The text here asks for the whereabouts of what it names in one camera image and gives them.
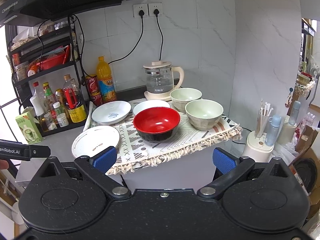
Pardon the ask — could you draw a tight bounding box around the white plate flower pattern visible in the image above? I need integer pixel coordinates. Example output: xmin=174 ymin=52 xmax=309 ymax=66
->
xmin=71 ymin=126 xmax=120 ymax=158

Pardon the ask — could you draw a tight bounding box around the white plate blue script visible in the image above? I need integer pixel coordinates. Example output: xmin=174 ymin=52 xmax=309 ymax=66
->
xmin=92 ymin=101 xmax=131 ymax=125

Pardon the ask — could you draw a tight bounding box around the green bowl front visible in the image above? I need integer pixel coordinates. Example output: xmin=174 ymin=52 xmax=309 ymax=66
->
xmin=185 ymin=99 xmax=224 ymax=131

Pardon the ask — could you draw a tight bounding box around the green bowl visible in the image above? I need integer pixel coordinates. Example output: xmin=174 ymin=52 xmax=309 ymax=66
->
xmin=185 ymin=99 xmax=224 ymax=131
xmin=170 ymin=88 xmax=202 ymax=113

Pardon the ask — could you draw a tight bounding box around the red and black bowl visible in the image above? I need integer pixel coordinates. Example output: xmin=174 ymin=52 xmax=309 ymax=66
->
xmin=133 ymin=107 xmax=181 ymax=143

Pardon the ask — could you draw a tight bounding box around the small white bakery bowl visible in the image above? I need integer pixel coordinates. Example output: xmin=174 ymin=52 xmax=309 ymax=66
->
xmin=132 ymin=100 xmax=170 ymax=116

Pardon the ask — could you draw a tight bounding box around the green bowl back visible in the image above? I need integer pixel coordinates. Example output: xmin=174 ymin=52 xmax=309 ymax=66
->
xmin=170 ymin=88 xmax=202 ymax=113

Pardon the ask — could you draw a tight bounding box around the person's left hand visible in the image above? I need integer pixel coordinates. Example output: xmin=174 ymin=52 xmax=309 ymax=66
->
xmin=0 ymin=160 xmax=9 ymax=170

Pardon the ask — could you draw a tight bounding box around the green tea box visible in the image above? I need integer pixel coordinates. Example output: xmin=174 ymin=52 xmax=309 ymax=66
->
xmin=15 ymin=112 xmax=43 ymax=145

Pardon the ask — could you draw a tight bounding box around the white appliance with straws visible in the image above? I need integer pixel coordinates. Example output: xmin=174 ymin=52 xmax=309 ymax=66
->
xmin=242 ymin=100 xmax=274 ymax=163

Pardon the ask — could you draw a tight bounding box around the patterned fringed table cloth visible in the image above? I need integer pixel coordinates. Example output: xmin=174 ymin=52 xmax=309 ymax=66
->
xmin=83 ymin=102 xmax=242 ymax=175

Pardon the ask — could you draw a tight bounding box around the small clear spice jar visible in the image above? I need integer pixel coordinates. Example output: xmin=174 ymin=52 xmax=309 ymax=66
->
xmin=44 ymin=113 xmax=57 ymax=131

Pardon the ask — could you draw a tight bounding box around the white cap oil dispenser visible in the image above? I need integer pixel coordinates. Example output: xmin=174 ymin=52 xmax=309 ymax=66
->
xmin=30 ymin=95 xmax=49 ymax=132

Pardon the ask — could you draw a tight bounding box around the dark soy sauce jug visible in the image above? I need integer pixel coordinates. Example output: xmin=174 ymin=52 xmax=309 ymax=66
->
xmin=62 ymin=74 xmax=87 ymax=123

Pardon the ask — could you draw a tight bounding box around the small white label jar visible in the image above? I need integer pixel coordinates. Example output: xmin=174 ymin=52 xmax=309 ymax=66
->
xmin=56 ymin=113 xmax=69 ymax=127

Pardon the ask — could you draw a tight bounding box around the green label sauce bottle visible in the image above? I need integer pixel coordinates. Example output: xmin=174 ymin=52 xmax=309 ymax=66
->
xmin=43 ymin=82 xmax=57 ymax=112

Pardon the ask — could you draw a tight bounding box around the blue baby bottle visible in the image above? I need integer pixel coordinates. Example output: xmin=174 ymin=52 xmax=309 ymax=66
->
xmin=265 ymin=114 xmax=281 ymax=146

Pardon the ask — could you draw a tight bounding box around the clear vinegar bottle red cap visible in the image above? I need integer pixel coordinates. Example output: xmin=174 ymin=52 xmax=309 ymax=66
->
xmin=33 ymin=81 xmax=45 ymax=107

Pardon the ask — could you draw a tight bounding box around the red soda can lower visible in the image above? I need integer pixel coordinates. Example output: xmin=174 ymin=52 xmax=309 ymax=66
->
xmin=90 ymin=92 xmax=103 ymax=107

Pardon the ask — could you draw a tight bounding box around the red soda can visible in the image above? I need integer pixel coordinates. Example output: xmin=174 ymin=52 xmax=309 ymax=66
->
xmin=90 ymin=92 xmax=103 ymax=107
xmin=86 ymin=76 xmax=99 ymax=94

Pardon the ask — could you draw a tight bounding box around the orange juice bottle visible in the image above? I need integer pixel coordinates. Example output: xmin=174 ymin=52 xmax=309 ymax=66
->
xmin=96 ymin=56 xmax=117 ymax=103

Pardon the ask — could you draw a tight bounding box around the red soda can upper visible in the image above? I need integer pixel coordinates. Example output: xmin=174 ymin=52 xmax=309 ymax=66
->
xmin=86 ymin=76 xmax=99 ymax=94

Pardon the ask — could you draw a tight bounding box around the black metal spice rack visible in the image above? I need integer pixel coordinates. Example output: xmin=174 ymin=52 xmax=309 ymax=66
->
xmin=6 ymin=15 xmax=89 ymax=138

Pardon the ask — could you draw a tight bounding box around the cream kettle base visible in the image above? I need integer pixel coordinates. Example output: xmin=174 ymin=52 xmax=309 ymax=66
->
xmin=144 ymin=91 xmax=171 ymax=101

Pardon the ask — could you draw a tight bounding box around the red lid container on shelf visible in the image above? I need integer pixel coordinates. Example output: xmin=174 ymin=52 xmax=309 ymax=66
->
xmin=29 ymin=45 xmax=70 ymax=72

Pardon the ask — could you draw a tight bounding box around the glass kettle cream handle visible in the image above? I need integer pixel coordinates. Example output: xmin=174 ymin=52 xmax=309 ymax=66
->
xmin=143 ymin=61 xmax=184 ymax=94

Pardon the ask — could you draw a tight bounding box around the left black power cable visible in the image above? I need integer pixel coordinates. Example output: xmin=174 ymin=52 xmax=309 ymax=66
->
xmin=107 ymin=15 xmax=145 ymax=66

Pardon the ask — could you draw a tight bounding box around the black power cable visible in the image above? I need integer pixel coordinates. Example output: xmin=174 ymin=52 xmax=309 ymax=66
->
xmin=155 ymin=13 xmax=165 ymax=61
xmin=107 ymin=15 xmax=145 ymax=66

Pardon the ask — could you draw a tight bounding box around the left wall socket plug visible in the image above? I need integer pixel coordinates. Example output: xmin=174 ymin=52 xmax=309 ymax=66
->
xmin=133 ymin=4 xmax=149 ymax=18

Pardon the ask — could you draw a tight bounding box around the wall socket plug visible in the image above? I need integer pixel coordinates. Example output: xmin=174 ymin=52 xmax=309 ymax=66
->
xmin=133 ymin=4 xmax=149 ymax=18
xmin=148 ymin=3 xmax=163 ymax=17

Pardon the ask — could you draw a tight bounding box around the right black power cable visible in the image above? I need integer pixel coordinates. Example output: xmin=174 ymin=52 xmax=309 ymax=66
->
xmin=155 ymin=13 xmax=165 ymax=61

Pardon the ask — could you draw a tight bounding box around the right wall socket plug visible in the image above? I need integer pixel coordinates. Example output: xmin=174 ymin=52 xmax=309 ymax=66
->
xmin=148 ymin=3 xmax=163 ymax=17

